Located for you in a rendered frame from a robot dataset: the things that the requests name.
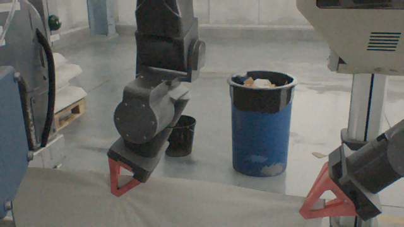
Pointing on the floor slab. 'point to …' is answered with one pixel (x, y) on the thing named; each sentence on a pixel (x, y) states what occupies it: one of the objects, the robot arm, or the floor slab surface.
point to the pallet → (79, 108)
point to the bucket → (182, 137)
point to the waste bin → (261, 122)
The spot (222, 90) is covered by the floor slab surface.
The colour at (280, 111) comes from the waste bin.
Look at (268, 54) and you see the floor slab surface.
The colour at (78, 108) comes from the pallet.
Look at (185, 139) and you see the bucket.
